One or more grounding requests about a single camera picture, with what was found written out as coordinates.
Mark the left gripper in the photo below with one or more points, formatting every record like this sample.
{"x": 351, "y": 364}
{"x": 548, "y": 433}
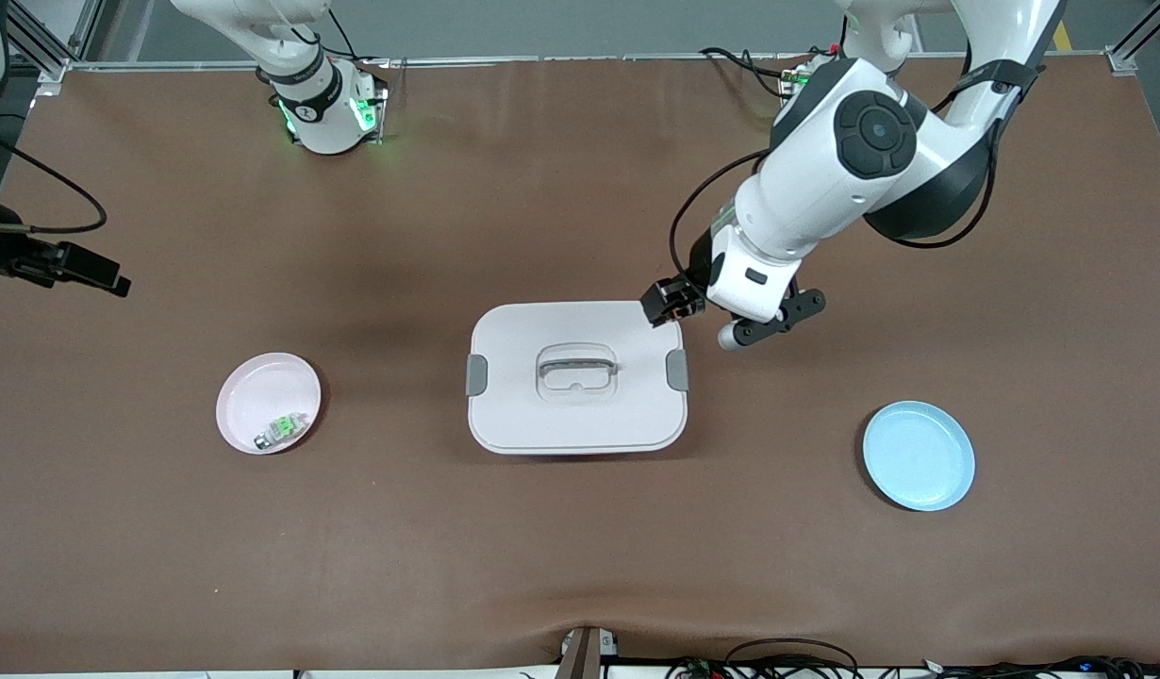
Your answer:
{"x": 697, "y": 267}

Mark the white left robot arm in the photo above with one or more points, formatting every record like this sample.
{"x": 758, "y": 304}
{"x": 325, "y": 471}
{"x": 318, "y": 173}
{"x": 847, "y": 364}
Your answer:
{"x": 825, "y": 179}

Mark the grey box latch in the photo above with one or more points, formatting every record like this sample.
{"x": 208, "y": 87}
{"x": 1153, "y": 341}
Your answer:
{"x": 476, "y": 375}
{"x": 677, "y": 370}

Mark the white lidded storage box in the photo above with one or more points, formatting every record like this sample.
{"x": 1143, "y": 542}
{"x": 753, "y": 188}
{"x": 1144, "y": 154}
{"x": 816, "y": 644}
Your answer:
{"x": 523, "y": 415}

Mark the pink round plate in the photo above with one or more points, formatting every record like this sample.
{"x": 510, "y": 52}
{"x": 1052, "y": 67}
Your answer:
{"x": 259, "y": 396}

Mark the brown table mat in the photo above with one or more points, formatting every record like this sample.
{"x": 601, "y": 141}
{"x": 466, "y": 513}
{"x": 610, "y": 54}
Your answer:
{"x": 580, "y": 547}

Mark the light blue round plate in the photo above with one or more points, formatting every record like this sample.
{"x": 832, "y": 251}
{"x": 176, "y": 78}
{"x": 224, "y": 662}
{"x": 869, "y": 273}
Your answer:
{"x": 919, "y": 457}

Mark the aluminium frame extrusion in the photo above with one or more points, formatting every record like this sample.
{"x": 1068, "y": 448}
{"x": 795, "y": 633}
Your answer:
{"x": 42, "y": 42}
{"x": 1141, "y": 42}

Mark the green push-button switch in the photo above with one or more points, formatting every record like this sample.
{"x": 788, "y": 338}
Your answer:
{"x": 280, "y": 429}

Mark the aluminium table frame rail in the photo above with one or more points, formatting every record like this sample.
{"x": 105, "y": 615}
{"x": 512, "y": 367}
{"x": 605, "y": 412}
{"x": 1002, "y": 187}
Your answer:
{"x": 589, "y": 59}

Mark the aluminium camera post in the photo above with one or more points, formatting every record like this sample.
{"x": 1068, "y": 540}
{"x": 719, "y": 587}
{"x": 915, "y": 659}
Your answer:
{"x": 585, "y": 655}

